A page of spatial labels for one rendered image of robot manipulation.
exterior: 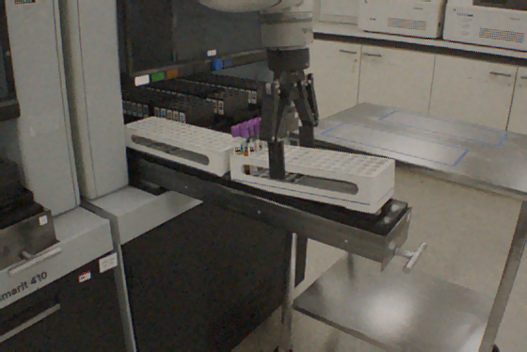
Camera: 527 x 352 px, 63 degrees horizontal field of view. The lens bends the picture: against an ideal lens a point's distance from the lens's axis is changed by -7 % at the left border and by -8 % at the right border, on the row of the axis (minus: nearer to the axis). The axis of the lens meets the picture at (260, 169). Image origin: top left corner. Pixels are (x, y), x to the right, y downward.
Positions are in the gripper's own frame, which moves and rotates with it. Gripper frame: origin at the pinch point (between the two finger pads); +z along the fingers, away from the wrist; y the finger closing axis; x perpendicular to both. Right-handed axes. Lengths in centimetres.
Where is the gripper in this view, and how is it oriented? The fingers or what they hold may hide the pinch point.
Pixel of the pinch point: (292, 157)
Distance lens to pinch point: 86.3
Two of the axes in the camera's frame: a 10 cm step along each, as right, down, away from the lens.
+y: 5.7, -3.0, 7.7
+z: 0.6, 9.4, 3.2
